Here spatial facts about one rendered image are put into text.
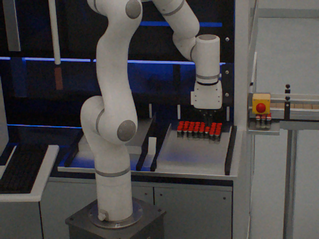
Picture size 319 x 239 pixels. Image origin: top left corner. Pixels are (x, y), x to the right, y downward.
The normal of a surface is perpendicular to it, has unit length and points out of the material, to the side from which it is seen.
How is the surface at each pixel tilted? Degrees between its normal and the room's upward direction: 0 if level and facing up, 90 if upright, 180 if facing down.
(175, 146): 0
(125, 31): 128
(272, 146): 0
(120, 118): 63
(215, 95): 90
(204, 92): 91
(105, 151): 28
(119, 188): 90
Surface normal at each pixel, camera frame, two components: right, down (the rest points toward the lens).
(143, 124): -0.04, -0.91
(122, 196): 0.54, 0.33
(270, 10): -0.16, 0.42
